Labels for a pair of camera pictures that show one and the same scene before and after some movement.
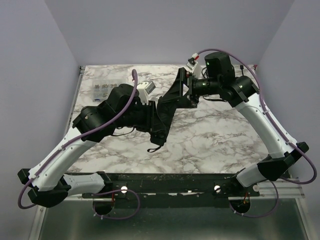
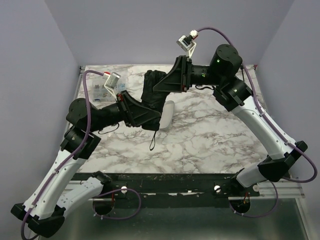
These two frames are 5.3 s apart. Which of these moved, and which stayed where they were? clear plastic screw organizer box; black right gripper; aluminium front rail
Moved: black right gripper
Stayed: aluminium front rail; clear plastic screw organizer box
